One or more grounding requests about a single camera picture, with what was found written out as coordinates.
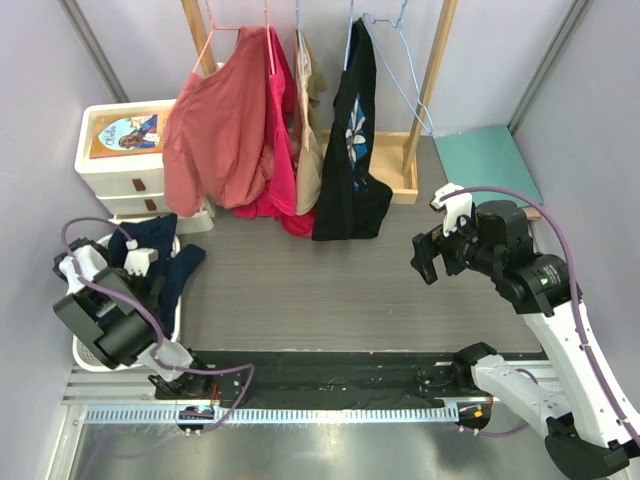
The empty blue wire hanger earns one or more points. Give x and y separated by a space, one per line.
410 94

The pink wire hanger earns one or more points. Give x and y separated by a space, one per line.
210 42

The wooden clothes rack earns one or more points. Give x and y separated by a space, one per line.
394 159

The beige hanging shirt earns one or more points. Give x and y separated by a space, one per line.
308 150

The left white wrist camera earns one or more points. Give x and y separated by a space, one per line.
139 260

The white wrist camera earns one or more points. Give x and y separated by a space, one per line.
450 200
139 260

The black printed hanging shirt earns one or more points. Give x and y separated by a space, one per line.
352 203

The illustrated book on cabinet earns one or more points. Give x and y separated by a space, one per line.
123 135

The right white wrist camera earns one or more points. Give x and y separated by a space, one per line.
450 200

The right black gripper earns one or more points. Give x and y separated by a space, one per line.
428 247

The navy blue t shirt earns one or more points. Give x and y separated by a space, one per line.
159 233

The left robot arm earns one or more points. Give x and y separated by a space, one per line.
124 318

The magenta pink hanging shirt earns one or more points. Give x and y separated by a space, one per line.
279 198

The white drawer cabinet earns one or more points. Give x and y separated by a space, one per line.
131 188

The white slotted cable duct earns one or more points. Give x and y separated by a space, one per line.
182 414

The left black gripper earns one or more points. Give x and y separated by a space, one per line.
152 300

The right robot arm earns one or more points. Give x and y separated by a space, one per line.
588 432

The salmon red hanging shirt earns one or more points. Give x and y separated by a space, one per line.
214 138

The tan board under teal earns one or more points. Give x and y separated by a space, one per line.
531 213

